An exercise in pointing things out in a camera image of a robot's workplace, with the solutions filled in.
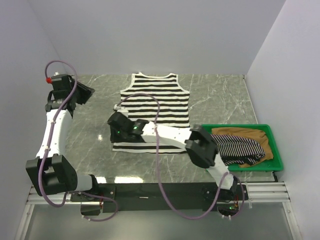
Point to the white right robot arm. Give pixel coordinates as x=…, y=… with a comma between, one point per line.
x=144, y=136

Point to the wide striped black white tank top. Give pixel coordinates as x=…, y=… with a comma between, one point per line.
x=172, y=98

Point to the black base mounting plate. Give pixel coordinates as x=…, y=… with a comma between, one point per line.
x=148, y=197

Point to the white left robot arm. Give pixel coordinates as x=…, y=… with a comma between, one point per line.
x=50, y=164

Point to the aluminium rail frame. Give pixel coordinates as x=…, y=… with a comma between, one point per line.
x=266, y=215

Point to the thin striped black tank top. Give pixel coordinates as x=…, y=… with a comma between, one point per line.
x=238, y=150

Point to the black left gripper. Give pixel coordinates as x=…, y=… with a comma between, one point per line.
x=86, y=91

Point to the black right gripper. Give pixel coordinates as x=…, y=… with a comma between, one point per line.
x=114, y=138

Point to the tan tank top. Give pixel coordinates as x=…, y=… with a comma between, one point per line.
x=254, y=134

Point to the green plastic bin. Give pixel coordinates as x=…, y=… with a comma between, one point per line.
x=269, y=165

